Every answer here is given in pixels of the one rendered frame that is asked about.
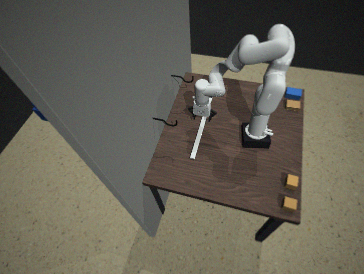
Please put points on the grey wall panel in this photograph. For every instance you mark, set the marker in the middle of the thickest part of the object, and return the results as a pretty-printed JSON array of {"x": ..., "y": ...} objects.
[{"x": 99, "y": 71}]

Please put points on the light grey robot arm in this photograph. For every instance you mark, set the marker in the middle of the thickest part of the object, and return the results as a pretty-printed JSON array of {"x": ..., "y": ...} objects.
[{"x": 274, "y": 84}]

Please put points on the white long bar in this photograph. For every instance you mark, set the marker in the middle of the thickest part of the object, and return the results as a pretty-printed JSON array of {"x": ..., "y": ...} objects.
[{"x": 198, "y": 137}]

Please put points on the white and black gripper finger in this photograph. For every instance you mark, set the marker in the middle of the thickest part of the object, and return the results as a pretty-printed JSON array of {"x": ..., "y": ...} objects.
[
  {"x": 212, "y": 114},
  {"x": 190, "y": 110}
]

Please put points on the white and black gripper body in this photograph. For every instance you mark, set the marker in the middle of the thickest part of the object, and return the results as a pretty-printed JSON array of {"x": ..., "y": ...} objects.
[{"x": 202, "y": 110}]

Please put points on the blue block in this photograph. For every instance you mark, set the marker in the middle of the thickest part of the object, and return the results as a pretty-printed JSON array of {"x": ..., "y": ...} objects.
[{"x": 293, "y": 93}]

